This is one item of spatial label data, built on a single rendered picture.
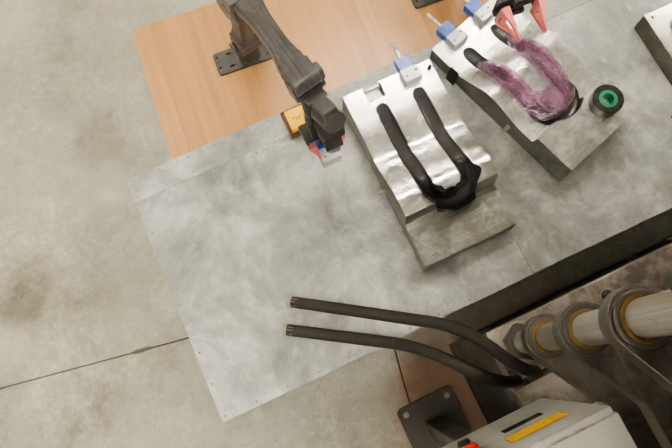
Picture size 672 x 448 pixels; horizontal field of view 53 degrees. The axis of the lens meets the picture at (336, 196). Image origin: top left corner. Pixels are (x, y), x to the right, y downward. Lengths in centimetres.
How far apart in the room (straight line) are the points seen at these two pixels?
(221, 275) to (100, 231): 107
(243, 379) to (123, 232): 115
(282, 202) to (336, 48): 48
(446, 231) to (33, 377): 171
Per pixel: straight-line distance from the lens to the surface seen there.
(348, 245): 179
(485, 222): 178
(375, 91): 186
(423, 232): 175
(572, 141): 184
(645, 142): 203
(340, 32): 201
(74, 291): 279
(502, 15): 159
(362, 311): 169
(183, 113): 196
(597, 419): 116
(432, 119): 182
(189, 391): 263
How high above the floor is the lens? 256
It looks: 75 degrees down
